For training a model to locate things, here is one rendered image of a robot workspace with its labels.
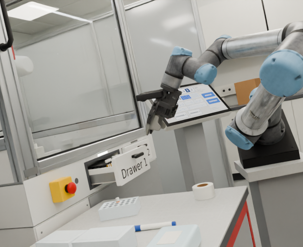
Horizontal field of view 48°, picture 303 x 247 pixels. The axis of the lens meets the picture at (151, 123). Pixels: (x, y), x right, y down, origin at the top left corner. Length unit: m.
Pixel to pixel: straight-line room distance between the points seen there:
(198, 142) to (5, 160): 1.42
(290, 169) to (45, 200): 0.91
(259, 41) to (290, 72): 0.26
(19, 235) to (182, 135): 1.33
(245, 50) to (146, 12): 2.08
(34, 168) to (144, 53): 2.16
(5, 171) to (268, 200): 0.99
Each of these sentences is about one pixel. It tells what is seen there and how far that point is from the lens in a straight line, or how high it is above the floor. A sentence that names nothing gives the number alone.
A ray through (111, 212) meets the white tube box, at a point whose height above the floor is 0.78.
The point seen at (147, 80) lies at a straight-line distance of 3.15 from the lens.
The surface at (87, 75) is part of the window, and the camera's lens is 1.57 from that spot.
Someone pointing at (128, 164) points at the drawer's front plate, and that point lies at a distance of 1.41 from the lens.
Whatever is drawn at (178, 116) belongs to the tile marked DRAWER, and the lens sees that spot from 2.13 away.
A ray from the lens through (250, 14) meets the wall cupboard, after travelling 4.62.
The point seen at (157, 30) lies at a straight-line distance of 3.14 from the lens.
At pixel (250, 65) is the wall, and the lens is 4.92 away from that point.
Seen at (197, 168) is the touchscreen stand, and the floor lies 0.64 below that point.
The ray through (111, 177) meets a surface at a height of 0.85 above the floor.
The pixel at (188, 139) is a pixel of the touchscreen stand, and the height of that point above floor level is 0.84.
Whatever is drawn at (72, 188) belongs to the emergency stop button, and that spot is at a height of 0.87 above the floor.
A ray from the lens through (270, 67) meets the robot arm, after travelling 0.95.
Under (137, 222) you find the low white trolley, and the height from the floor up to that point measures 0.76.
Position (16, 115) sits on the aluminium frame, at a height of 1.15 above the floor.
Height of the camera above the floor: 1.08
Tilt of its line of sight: 2 degrees down
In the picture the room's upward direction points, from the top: 12 degrees counter-clockwise
